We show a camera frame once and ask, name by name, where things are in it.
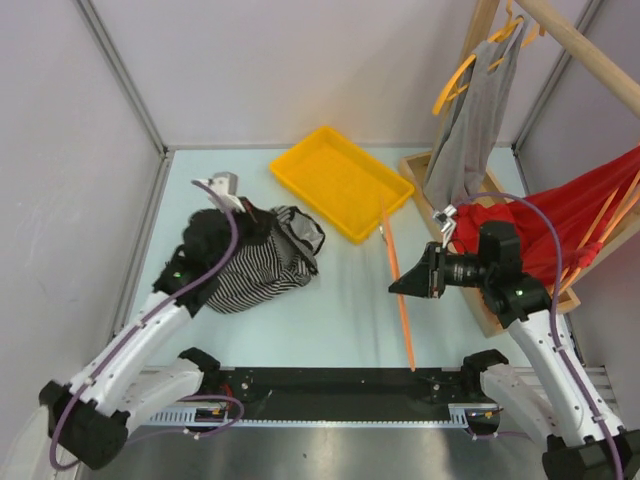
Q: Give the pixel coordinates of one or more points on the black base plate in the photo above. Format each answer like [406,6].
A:
[312,386]

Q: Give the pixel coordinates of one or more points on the orange hanger with grey top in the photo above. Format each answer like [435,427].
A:
[481,22]

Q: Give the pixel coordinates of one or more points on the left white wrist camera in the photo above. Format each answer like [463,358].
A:
[221,189]

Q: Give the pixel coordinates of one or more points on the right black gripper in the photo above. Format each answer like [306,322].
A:
[424,280]

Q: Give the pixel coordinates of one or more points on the grey tank top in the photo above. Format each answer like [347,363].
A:
[459,161]

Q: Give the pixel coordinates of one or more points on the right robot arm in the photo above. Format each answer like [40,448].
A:
[579,434]

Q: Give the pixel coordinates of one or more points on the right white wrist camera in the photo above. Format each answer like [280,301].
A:
[446,222]

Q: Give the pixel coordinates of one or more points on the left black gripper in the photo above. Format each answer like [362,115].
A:
[259,221]

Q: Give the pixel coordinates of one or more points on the striped tank top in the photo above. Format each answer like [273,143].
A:
[259,273]

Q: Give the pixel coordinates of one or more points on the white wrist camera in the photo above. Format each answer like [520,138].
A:
[446,222]
[221,189]

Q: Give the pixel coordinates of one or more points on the white cable duct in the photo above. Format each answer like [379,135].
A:
[395,413]

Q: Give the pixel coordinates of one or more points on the red tank top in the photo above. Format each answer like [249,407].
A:
[572,216]

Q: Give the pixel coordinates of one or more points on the yellow plastic tray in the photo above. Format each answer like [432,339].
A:
[342,182]

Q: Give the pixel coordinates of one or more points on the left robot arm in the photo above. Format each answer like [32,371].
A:
[93,415]

